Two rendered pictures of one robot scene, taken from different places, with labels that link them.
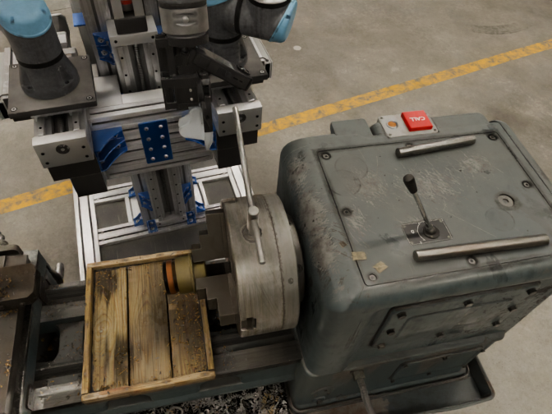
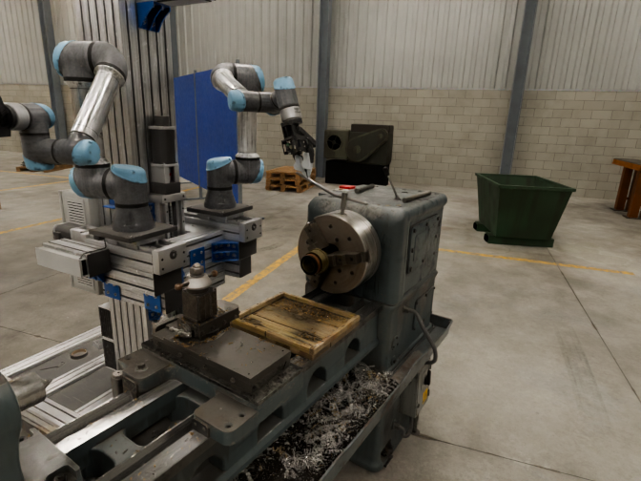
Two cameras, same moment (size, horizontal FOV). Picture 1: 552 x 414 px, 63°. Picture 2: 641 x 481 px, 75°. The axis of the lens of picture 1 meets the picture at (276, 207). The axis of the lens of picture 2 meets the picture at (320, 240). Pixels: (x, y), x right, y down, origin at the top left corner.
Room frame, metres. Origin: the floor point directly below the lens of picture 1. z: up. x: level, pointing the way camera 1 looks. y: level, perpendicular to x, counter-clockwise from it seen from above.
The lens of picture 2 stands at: (-0.63, 1.12, 1.58)
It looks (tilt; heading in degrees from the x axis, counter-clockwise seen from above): 16 degrees down; 320
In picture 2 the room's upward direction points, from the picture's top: 2 degrees clockwise
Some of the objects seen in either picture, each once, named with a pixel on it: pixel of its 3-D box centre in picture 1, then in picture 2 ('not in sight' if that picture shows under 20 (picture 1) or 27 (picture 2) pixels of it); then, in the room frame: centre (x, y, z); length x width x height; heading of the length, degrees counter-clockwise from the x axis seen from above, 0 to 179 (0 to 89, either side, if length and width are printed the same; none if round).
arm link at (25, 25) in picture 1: (28, 25); (128, 183); (1.01, 0.67, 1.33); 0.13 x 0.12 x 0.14; 44
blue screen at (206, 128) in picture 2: not in sight; (197, 136); (7.08, -2.32, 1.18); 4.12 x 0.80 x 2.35; 173
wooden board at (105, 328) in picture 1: (147, 318); (296, 321); (0.46, 0.30, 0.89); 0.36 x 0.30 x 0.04; 17
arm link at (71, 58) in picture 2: not in sight; (89, 123); (1.10, 0.76, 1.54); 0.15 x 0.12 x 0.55; 44
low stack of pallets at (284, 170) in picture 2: not in sight; (291, 178); (7.37, -4.71, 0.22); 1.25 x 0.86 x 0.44; 124
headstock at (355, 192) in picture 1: (407, 237); (377, 235); (0.67, -0.34, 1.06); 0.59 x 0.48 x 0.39; 107
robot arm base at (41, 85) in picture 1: (44, 66); (133, 214); (1.00, 0.66, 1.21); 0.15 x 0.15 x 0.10
